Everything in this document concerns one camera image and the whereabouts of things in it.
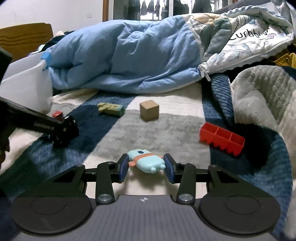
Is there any dark cloth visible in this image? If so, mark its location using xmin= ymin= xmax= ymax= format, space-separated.
xmin=27 ymin=31 xmax=75 ymax=57

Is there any olive toy tank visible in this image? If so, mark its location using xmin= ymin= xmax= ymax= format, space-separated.
xmin=97 ymin=102 xmax=125 ymax=116

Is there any white leaf printed quilt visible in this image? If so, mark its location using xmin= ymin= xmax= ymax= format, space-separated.
xmin=184 ymin=5 xmax=295 ymax=82

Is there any red plastic toy block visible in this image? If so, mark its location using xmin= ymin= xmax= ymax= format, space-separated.
xmin=199 ymin=122 xmax=245 ymax=158

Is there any glass door with wooden frame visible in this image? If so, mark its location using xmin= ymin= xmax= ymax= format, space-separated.
xmin=103 ymin=0 xmax=238 ymax=22

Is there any light blue toy figure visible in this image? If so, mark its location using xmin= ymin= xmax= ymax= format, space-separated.
xmin=128 ymin=149 xmax=167 ymax=173

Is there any white plastic container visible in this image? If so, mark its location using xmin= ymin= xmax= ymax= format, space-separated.
xmin=0 ymin=56 xmax=53 ymax=114

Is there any blue grey checked blanket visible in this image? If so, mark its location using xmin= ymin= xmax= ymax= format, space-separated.
xmin=0 ymin=67 xmax=296 ymax=239

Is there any light blue duvet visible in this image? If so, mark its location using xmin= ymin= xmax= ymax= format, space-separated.
xmin=43 ymin=14 xmax=204 ymax=94

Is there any brown wooden headboard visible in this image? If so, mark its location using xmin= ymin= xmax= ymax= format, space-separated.
xmin=0 ymin=23 xmax=54 ymax=63

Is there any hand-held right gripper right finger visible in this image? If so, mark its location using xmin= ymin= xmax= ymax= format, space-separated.
xmin=164 ymin=153 xmax=258 ymax=205

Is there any mustard knitted cloth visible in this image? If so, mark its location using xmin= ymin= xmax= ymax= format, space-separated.
xmin=273 ymin=53 xmax=296 ymax=69

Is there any small wooden cube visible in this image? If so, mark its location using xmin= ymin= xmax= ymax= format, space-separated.
xmin=139 ymin=100 xmax=160 ymax=122

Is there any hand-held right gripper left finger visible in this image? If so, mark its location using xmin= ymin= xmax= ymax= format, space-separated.
xmin=38 ymin=153 xmax=130 ymax=205

